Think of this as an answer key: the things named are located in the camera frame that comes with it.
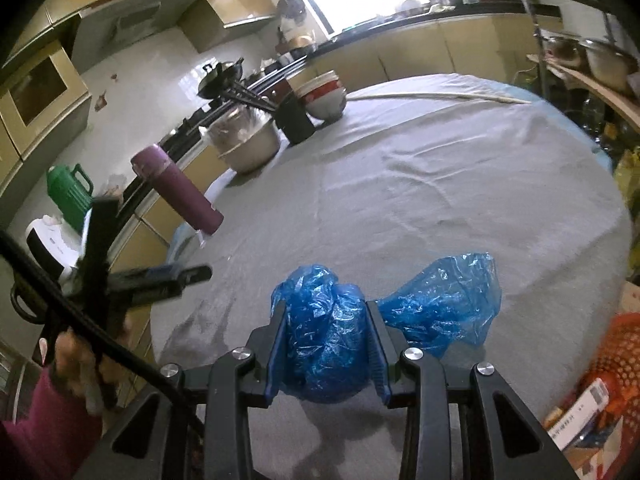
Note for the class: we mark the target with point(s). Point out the metal shelf rack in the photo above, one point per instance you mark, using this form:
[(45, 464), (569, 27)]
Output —
[(538, 40)]

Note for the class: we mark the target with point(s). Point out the black container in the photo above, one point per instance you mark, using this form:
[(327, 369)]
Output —
[(295, 120)]

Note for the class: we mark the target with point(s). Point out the white carton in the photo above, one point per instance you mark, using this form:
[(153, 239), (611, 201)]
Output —
[(580, 412)]

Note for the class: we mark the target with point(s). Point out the steel kettle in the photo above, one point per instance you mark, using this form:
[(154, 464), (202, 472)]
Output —
[(292, 10)]

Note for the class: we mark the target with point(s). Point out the red plastic basket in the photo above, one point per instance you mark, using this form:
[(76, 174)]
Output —
[(617, 360)]

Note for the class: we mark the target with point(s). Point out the large metal pot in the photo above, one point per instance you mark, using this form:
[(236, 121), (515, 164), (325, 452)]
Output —
[(607, 65)]

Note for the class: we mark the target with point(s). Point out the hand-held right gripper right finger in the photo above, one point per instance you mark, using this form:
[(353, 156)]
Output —
[(376, 360)]

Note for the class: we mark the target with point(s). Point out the white and black appliance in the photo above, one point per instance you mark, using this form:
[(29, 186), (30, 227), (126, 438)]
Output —
[(47, 240)]

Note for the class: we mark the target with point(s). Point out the round table with grey cloth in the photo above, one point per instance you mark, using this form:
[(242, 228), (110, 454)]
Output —
[(425, 185)]

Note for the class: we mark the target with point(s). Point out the stack of red white bowls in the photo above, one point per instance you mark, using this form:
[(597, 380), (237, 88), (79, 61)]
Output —
[(325, 97)]

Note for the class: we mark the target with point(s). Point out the yellow wall cabinets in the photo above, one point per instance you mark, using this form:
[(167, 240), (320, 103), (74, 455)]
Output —
[(30, 90)]

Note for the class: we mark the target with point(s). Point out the range hood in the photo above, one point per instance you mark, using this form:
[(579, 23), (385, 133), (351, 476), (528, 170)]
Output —
[(130, 20)]

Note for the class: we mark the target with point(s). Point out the small metal pot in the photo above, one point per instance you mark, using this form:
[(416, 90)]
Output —
[(562, 52)]

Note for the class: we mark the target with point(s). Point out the green thermos jug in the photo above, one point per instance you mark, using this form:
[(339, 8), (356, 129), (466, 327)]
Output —
[(67, 195)]

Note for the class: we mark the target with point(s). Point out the black wok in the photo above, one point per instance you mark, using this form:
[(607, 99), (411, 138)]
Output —
[(217, 80)]

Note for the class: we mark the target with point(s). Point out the yellow base cabinets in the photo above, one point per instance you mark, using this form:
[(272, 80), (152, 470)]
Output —
[(425, 50)]

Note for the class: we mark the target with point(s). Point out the purple thermos bottle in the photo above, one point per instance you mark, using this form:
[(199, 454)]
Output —
[(175, 185)]

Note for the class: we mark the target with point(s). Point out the blue plastic bag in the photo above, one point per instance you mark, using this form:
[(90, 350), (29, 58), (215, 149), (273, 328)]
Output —
[(325, 340)]

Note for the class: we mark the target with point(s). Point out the person's left hand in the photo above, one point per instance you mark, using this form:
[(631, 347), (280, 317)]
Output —
[(72, 357)]

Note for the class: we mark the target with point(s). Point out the covered metal bowl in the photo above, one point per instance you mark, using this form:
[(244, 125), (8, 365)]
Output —
[(250, 145)]

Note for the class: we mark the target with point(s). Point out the yellow packet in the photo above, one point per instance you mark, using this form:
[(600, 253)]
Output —
[(630, 175)]

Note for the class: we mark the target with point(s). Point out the person's left forearm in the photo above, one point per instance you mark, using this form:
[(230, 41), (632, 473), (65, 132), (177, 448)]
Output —
[(40, 435)]

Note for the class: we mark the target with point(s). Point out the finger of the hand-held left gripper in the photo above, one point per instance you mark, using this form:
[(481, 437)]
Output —
[(147, 294), (165, 275)]

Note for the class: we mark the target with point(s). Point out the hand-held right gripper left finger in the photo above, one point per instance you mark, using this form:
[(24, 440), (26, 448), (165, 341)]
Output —
[(277, 355)]

